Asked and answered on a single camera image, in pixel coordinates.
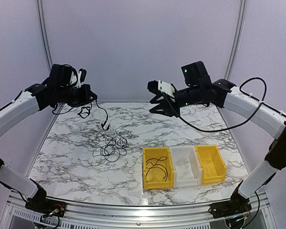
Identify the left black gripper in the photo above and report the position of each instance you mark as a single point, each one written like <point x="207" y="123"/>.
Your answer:
<point x="85" y="98"/>

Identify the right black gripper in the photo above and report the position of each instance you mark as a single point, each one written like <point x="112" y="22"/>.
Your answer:
<point x="169" y="109"/>

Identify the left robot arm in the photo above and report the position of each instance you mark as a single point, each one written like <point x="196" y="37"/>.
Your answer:
<point x="65" y="85"/>

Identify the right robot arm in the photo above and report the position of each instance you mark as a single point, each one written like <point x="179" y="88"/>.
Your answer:
<point x="224" y="94"/>

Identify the left yellow bin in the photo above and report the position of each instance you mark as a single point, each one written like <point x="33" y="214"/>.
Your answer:
<point x="158" y="170"/>

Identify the yellow bin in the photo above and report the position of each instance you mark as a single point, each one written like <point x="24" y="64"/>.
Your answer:
<point x="158" y="170"/>
<point x="212" y="164"/>

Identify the white translucent bin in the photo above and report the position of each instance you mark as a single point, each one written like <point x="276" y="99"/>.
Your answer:
<point x="187" y="168"/>

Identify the right yellow bin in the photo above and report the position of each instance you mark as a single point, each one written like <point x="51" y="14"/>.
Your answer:
<point x="212" y="164"/>

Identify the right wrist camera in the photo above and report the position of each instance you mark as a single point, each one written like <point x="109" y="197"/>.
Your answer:
<point x="161" y="87"/>

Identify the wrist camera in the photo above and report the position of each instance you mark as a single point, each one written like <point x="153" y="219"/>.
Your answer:
<point x="78" y="78"/>
<point x="161" y="87"/>

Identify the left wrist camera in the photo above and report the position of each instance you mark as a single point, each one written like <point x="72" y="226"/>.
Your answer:
<point x="78" y="78"/>

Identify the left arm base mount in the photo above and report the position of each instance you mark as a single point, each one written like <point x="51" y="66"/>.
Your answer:
<point x="42" y="204"/>

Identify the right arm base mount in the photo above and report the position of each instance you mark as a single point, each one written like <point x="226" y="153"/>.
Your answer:
<point x="237" y="204"/>

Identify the aluminium front rail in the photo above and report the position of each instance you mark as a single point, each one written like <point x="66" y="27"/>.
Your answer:
<point x="98" y="216"/>

